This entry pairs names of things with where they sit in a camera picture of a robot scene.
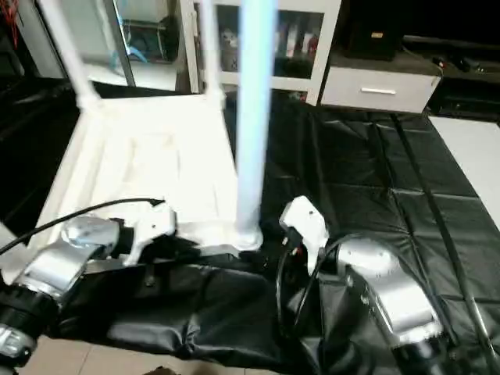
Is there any black case with yellow label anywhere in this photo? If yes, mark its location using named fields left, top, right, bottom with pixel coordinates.
left=348, top=0, right=407, bottom=62

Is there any white plastic table top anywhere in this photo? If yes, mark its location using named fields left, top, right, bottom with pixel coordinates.
left=0, top=92, right=266, bottom=282

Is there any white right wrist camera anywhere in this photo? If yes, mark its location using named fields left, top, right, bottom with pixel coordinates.
left=280, top=197, right=330, bottom=274

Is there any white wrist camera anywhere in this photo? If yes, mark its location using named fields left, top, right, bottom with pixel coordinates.
left=280, top=197, right=330, bottom=274
left=123, top=205, right=179, bottom=265

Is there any white drawer unit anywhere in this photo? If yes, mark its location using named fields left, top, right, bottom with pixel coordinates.
left=320, top=66, right=442, bottom=114

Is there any black table mat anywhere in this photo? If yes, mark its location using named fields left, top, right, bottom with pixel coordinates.
left=0, top=78, right=500, bottom=375

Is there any white glass door cabinet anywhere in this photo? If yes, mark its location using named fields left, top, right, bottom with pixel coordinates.
left=180, top=0, right=343, bottom=106

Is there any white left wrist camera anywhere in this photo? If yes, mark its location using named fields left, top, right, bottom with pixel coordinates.
left=123, top=205, right=179, bottom=265

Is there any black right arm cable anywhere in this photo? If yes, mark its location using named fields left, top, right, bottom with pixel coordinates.
left=273, top=234, right=462, bottom=337

